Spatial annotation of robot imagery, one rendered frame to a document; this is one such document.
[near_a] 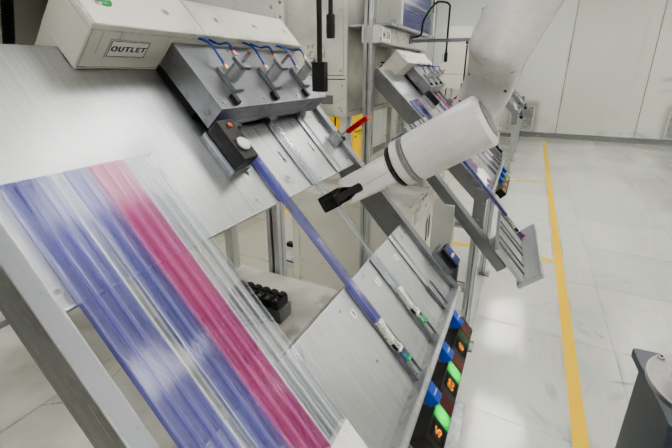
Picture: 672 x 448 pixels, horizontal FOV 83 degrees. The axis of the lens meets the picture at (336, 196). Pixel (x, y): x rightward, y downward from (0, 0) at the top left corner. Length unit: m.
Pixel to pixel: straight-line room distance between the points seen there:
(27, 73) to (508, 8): 0.61
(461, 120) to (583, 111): 7.72
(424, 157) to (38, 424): 0.80
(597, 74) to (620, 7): 1.05
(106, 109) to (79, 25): 0.10
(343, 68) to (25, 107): 1.37
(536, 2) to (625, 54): 7.74
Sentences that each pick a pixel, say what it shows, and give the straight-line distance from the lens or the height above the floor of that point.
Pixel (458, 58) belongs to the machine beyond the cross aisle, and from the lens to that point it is 5.21.
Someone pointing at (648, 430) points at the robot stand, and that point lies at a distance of 0.93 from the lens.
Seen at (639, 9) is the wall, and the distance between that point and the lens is 8.39.
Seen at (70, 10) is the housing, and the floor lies 1.27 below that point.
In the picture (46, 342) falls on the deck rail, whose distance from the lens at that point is 0.43.
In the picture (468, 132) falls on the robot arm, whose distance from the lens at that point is 0.59.
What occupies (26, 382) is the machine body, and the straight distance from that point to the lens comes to 1.03.
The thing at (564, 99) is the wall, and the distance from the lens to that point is 8.26.
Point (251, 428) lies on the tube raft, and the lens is 0.47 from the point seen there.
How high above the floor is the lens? 1.20
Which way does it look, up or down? 18 degrees down
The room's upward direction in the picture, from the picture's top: straight up
